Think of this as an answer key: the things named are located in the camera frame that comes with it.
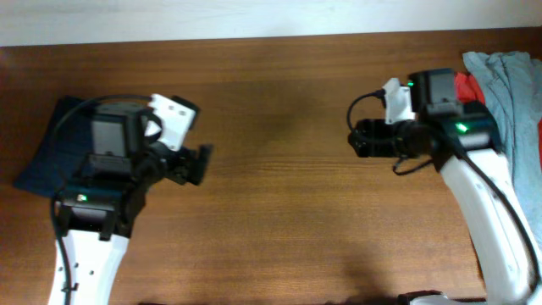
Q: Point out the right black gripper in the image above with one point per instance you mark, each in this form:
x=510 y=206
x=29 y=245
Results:
x=370 y=130

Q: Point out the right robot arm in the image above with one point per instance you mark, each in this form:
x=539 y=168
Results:
x=425 y=123

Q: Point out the navy blue shorts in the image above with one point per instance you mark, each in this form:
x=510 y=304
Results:
x=73 y=142

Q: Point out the light grey t-shirt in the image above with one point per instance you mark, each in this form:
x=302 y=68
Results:
x=511 y=84

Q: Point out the red garment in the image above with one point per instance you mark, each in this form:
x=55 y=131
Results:
x=467 y=88

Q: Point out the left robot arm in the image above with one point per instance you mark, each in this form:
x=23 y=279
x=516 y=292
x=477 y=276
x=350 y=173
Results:
x=94 y=213

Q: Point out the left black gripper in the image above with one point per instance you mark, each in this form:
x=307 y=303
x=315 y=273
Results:
x=180 y=170

